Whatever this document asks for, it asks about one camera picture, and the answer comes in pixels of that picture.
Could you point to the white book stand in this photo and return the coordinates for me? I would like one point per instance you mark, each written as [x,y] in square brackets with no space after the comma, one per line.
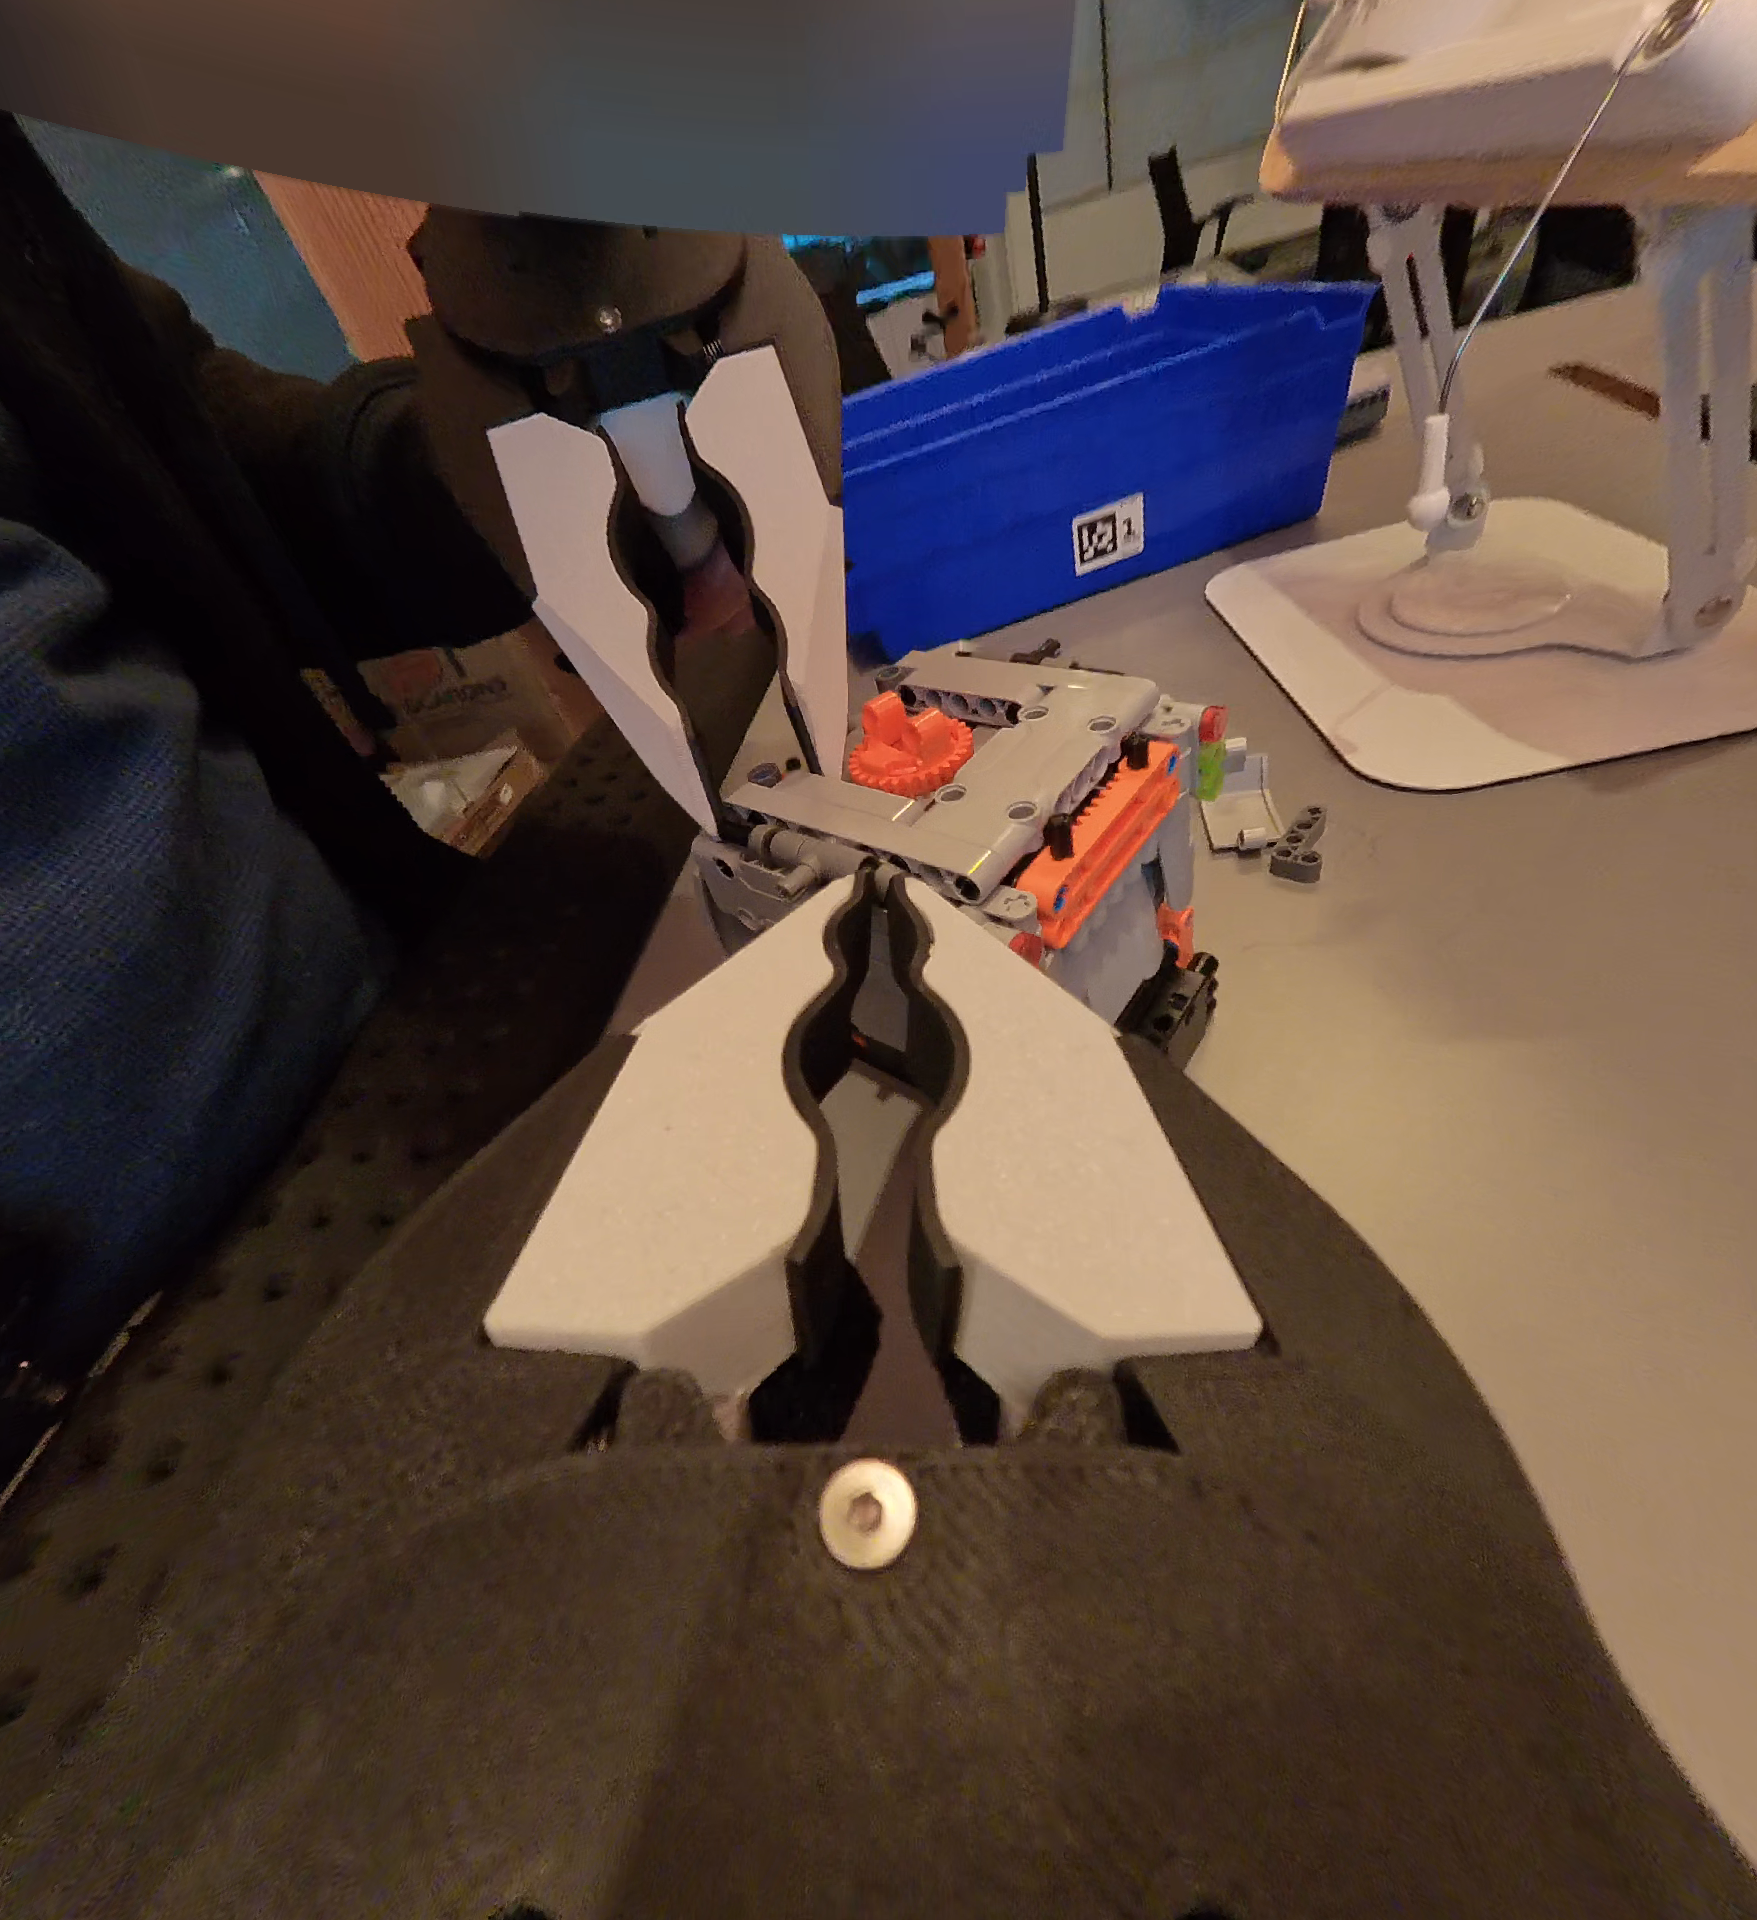
[1689,391]

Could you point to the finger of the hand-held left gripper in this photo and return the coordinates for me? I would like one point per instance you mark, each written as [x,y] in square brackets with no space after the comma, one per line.
[563,572]
[789,510]

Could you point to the cardboard box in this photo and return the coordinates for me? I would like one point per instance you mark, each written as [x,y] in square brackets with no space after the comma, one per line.
[475,720]

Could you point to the light grey curved brick panel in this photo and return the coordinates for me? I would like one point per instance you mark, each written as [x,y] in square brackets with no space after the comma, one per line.
[1240,806]

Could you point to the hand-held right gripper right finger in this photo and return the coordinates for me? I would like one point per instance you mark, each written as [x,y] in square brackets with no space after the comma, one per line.
[1104,1186]

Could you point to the blue bin with square tag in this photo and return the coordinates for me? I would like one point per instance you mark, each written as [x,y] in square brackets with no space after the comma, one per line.
[1119,436]

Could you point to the person's left forearm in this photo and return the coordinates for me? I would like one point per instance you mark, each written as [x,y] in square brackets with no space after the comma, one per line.
[249,480]

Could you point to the grey orange toy brick assembly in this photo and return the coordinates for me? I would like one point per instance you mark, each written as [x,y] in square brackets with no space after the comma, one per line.
[1000,782]

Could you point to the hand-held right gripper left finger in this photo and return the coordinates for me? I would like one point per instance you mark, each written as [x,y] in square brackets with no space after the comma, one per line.
[668,1186]

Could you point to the grey brick beam with holes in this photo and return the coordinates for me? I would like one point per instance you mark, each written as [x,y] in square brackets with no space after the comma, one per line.
[1299,848]

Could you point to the person's jeans leg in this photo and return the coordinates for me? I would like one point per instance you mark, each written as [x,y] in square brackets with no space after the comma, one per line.
[99,960]

